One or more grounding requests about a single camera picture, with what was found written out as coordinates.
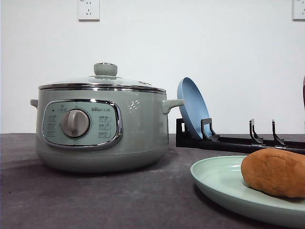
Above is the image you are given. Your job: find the blue plate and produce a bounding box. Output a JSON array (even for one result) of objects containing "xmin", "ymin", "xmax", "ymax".
[{"xmin": 177, "ymin": 77, "xmax": 210, "ymax": 139}]

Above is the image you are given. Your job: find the brown potato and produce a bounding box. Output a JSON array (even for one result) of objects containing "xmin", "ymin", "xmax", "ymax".
[{"xmin": 241, "ymin": 148, "xmax": 305, "ymax": 198}]

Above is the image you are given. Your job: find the white wall socket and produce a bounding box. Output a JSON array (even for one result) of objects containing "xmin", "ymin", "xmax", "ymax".
[
  {"xmin": 78, "ymin": 0, "xmax": 100, "ymax": 22},
  {"xmin": 290, "ymin": 0, "xmax": 305, "ymax": 23}
]

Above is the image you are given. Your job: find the green electric steamer pot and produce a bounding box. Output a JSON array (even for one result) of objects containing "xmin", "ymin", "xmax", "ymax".
[{"xmin": 30, "ymin": 90, "xmax": 184, "ymax": 172}]

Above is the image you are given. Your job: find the black plate rack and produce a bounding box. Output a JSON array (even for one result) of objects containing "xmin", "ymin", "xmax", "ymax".
[{"xmin": 176, "ymin": 118, "xmax": 305, "ymax": 154}]

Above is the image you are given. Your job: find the green plate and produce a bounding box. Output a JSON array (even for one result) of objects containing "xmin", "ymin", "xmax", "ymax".
[{"xmin": 190, "ymin": 156, "xmax": 305, "ymax": 226}]

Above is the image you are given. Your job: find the glass pot lid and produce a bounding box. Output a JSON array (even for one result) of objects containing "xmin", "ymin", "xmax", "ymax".
[{"xmin": 38, "ymin": 62, "xmax": 166, "ymax": 93}]

